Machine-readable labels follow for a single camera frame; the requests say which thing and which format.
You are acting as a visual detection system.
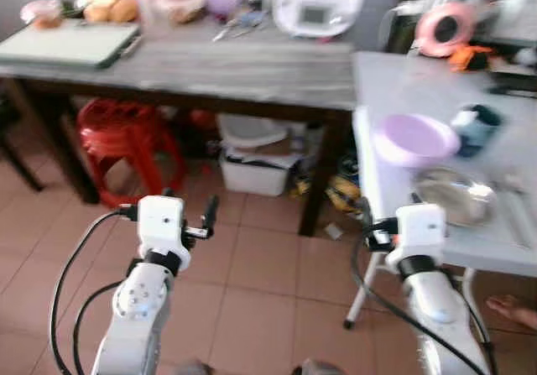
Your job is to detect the white kitchen appliance with display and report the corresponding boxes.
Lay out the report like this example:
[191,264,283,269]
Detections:
[270,0,372,39]

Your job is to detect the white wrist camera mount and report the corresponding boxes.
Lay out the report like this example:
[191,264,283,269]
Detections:
[137,195,192,271]
[394,204,447,267]

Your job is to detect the red plastic stool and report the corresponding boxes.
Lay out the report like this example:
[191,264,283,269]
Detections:
[77,98,187,210]

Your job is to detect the person's bare foot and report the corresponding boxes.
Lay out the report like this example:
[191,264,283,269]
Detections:
[485,295,537,330]

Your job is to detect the metal spoon with blue handle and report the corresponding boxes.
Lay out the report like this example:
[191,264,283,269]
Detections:
[212,10,269,42]

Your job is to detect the dark wooden chair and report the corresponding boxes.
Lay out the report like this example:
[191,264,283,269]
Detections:
[0,94,43,193]

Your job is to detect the round metal plate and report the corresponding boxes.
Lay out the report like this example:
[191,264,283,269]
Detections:
[413,168,498,229]

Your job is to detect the clear food container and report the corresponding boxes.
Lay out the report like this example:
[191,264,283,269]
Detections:
[159,0,206,25]

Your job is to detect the orange plastic bag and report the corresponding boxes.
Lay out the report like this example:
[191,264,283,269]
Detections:
[189,111,215,133]

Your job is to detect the long black left arm cable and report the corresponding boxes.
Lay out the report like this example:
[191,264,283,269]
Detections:
[49,210,127,375]

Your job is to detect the orange bread bun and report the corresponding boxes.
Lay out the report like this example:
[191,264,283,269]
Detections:
[84,0,115,22]
[111,0,140,23]

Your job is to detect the short black left arm cable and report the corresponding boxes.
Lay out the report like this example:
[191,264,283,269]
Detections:
[72,281,127,375]

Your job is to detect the yellow and blue bag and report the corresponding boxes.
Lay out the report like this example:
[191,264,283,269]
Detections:
[327,174,363,215]

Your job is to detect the pale green cutting board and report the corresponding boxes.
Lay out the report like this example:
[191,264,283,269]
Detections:
[0,21,142,70]

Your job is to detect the small orange object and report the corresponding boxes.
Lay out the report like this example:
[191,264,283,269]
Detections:
[449,45,496,72]

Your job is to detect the lilac plastic plate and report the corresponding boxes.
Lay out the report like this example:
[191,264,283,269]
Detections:
[372,113,461,169]

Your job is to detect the pink round roll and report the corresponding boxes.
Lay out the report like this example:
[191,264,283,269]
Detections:
[415,2,477,59]

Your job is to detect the grey right robot leg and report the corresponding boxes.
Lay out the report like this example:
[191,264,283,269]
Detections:
[292,358,345,375]

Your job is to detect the flat black object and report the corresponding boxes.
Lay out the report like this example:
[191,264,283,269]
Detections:
[491,69,537,97]

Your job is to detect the teal cup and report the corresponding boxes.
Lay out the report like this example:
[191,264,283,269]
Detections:
[453,104,504,158]

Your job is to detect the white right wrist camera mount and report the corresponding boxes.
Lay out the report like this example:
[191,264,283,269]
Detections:
[394,204,447,267]

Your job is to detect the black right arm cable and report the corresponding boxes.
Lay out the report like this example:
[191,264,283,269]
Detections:
[350,224,494,375]

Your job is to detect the small pink-rimmed bowl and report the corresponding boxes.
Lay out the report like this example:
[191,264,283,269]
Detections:
[21,0,64,30]

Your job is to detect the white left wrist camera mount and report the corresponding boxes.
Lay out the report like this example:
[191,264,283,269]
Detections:
[137,195,192,271]

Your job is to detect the plain metal spoon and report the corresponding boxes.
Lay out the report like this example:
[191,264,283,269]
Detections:
[508,172,537,246]

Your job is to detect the white plastic box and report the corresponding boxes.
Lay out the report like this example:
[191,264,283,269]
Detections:
[220,148,295,198]

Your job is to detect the dark wooden table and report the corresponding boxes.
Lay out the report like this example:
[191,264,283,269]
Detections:
[0,18,357,237]

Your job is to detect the white folding table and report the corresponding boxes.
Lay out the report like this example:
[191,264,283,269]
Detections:
[342,50,537,330]

